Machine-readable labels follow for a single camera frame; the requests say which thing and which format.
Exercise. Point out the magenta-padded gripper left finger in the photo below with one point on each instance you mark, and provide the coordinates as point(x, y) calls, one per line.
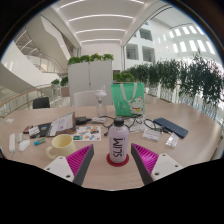
point(78, 159)

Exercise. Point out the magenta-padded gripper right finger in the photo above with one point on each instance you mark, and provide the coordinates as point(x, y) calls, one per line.
point(146, 159)

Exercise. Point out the purple drink bottle black cap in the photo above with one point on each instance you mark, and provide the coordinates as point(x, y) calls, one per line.
point(118, 146)

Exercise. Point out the clear plastic water bottle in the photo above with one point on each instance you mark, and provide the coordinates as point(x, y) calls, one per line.
point(101, 103)

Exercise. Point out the cream yellow mug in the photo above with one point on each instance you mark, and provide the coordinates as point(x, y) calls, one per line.
point(63, 145)

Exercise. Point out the clear plastic bag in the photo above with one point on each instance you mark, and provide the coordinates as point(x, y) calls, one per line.
point(151, 134)

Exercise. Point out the colourful sticker sheet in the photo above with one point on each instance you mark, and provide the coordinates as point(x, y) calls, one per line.
point(86, 133)

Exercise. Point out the flat round red coaster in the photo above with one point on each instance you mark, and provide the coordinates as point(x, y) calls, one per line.
point(110, 162)

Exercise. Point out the small clear plastic box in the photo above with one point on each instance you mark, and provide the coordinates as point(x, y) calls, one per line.
point(172, 140)

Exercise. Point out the open printed booklet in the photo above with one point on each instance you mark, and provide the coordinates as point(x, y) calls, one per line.
point(61, 125)

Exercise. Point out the black power adapter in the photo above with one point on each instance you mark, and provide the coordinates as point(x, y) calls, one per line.
point(81, 120)

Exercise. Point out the dark blue flat case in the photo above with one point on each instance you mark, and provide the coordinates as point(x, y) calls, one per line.
point(170, 127)

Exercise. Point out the white card pack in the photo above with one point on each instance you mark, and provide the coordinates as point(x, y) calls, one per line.
point(34, 131)

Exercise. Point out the red and black small box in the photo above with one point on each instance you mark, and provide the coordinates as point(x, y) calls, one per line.
point(27, 129)

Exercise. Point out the white chair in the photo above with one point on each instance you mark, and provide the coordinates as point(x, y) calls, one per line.
point(85, 99)

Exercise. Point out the green tote bag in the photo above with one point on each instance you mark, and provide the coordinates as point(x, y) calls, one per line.
point(128, 98)

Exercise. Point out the black chair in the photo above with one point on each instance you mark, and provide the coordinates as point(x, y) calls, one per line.
point(41, 103)

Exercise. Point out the white power strip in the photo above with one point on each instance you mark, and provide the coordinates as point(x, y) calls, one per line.
point(12, 142)

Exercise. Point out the white paper slip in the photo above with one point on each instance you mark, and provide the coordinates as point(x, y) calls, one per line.
point(10, 120)

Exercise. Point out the small planter with green plants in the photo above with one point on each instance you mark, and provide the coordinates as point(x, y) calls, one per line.
point(63, 81)

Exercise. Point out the white cabinet topped with plants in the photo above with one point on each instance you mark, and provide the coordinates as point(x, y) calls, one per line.
point(90, 78)

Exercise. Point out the glass railing with wooden handrail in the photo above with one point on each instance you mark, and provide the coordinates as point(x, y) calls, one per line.
point(20, 100)

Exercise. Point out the row of green potted plants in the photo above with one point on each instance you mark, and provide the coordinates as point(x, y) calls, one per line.
point(186, 78)

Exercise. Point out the ceiling light strips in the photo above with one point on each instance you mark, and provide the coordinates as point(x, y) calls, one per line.
point(100, 16)

